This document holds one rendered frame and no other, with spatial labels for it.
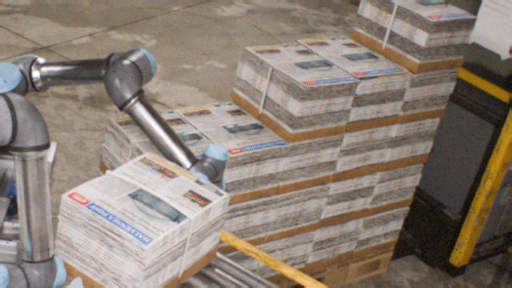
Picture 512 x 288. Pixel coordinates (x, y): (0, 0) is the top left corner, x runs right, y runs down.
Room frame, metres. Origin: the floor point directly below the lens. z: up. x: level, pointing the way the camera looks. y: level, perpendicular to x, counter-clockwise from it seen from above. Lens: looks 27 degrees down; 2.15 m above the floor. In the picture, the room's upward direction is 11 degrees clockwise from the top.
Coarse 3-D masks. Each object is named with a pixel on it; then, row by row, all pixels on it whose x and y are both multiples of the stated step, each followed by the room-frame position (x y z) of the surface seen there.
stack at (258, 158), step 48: (144, 144) 2.44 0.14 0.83; (192, 144) 2.50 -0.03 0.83; (240, 144) 2.58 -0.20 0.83; (288, 144) 2.67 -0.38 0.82; (336, 144) 2.82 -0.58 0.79; (384, 144) 3.01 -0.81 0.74; (240, 192) 2.54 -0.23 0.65; (336, 192) 2.87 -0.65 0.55; (288, 240) 2.74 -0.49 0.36; (336, 240) 2.93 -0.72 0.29
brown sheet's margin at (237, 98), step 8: (232, 96) 2.93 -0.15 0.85; (240, 96) 2.89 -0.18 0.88; (240, 104) 2.89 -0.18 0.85; (248, 104) 2.85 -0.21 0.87; (248, 112) 2.84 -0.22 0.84; (256, 112) 2.81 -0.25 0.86; (264, 120) 2.77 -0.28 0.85; (272, 120) 2.73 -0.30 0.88; (272, 128) 2.73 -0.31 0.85; (280, 128) 2.70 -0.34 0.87; (328, 128) 2.76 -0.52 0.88; (336, 128) 2.79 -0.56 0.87; (344, 128) 2.82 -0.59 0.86; (280, 136) 2.69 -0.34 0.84; (288, 136) 2.66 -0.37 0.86; (296, 136) 2.67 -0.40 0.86; (304, 136) 2.69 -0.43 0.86; (312, 136) 2.72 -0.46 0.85; (320, 136) 2.75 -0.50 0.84
